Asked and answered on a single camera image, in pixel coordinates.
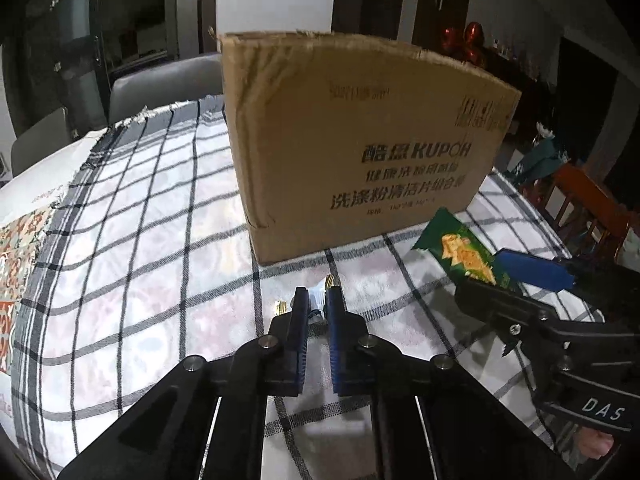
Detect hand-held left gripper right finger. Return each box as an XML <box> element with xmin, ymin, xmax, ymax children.
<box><xmin>325</xmin><ymin>287</ymin><xmax>576</xmax><ymax>480</ymax></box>

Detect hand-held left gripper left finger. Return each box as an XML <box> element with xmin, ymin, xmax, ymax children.
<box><xmin>57</xmin><ymin>287</ymin><xmax>311</xmax><ymax>480</ymax></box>

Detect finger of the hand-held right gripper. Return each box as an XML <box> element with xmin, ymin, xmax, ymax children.
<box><xmin>454</xmin><ymin>279</ymin><xmax>576</xmax><ymax>361</ymax></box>
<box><xmin>492</xmin><ymin>248</ymin><xmax>618</xmax><ymax>295</ymax></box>

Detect small white gold sachet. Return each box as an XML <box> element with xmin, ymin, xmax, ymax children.
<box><xmin>272</xmin><ymin>276</ymin><xmax>342</xmax><ymax>323</ymax></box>

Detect green snack packet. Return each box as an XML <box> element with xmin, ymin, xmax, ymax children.
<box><xmin>410</xmin><ymin>207</ymin><xmax>523</xmax><ymax>296</ymax></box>

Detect brown cardboard box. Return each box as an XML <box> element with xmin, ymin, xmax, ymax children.
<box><xmin>218</xmin><ymin>30</ymin><xmax>523</xmax><ymax>266</ymax></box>

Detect person's right hand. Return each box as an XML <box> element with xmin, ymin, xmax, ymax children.
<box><xmin>575</xmin><ymin>427</ymin><xmax>623</xmax><ymax>467</ymax></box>

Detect orange wooden chair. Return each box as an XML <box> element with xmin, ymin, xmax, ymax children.
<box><xmin>530</xmin><ymin>162</ymin><xmax>637</xmax><ymax>261</ymax></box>

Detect green cloth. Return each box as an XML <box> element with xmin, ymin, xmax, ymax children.
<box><xmin>510</xmin><ymin>137</ymin><xmax>572</xmax><ymax>184</ymax></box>

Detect black white checked tablecloth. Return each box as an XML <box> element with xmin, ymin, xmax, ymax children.
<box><xmin>30</xmin><ymin>95</ymin><xmax>606</xmax><ymax>480</ymax></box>

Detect red foil balloons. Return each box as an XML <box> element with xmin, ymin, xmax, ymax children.
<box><xmin>440</xmin><ymin>21</ymin><xmax>489</xmax><ymax>68</ymax></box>

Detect grey upholstered chair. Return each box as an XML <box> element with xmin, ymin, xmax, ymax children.
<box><xmin>107</xmin><ymin>52</ymin><xmax>224</xmax><ymax>126</ymax></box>
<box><xmin>10</xmin><ymin>107</ymin><xmax>72</xmax><ymax>176</ymax></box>

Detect floral patterned table mat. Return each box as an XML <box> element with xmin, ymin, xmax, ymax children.
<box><xmin>0</xmin><ymin>130</ymin><xmax>116</xmax><ymax>421</ymax></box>

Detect dark cabinet with handles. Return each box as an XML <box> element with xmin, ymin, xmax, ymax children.
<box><xmin>412</xmin><ymin>0</ymin><xmax>474</xmax><ymax>56</ymax></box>

